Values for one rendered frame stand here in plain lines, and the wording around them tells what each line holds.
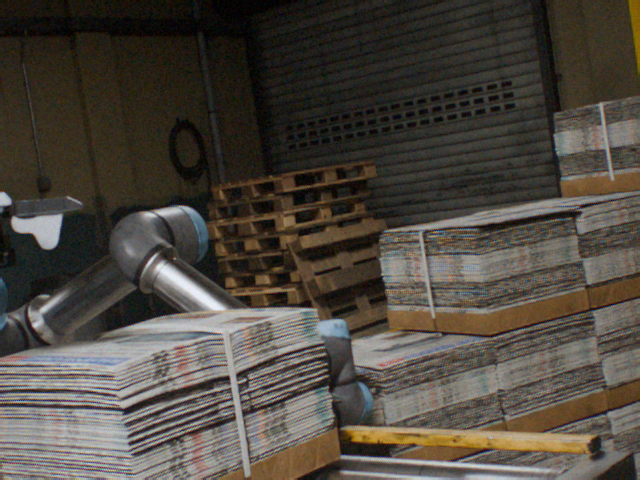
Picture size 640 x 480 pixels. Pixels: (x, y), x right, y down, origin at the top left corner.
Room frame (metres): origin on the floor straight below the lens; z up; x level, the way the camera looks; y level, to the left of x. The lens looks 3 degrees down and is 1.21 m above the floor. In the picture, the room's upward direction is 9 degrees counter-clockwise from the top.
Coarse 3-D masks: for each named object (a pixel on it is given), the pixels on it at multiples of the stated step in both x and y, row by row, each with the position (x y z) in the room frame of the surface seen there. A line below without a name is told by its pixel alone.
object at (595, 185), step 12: (576, 180) 2.84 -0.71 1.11; (588, 180) 2.80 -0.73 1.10; (600, 180) 2.77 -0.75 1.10; (612, 180) 2.73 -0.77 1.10; (624, 180) 2.70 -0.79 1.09; (636, 180) 2.67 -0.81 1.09; (564, 192) 2.89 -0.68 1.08; (576, 192) 2.85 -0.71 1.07; (588, 192) 2.81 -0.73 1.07; (600, 192) 2.77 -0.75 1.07
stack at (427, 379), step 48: (384, 336) 2.53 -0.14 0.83; (432, 336) 2.44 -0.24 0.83; (480, 336) 2.33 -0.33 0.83; (528, 336) 2.33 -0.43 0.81; (576, 336) 2.40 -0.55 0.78; (624, 336) 2.47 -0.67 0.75; (384, 384) 2.15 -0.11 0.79; (432, 384) 2.21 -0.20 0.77; (480, 384) 2.27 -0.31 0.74; (528, 384) 2.32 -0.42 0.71; (576, 384) 2.39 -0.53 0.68; (624, 384) 2.46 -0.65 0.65; (576, 432) 2.37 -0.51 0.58; (624, 432) 2.45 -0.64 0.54
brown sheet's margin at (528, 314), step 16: (528, 304) 2.33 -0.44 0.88; (544, 304) 2.35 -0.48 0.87; (560, 304) 2.38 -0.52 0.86; (576, 304) 2.40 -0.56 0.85; (400, 320) 2.56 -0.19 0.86; (416, 320) 2.50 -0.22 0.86; (432, 320) 2.45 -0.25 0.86; (448, 320) 2.40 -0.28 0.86; (464, 320) 2.35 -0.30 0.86; (480, 320) 2.30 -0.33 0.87; (496, 320) 2.29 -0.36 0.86; (512, 320) 2.31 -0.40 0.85; (528, 320) 2.33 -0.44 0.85
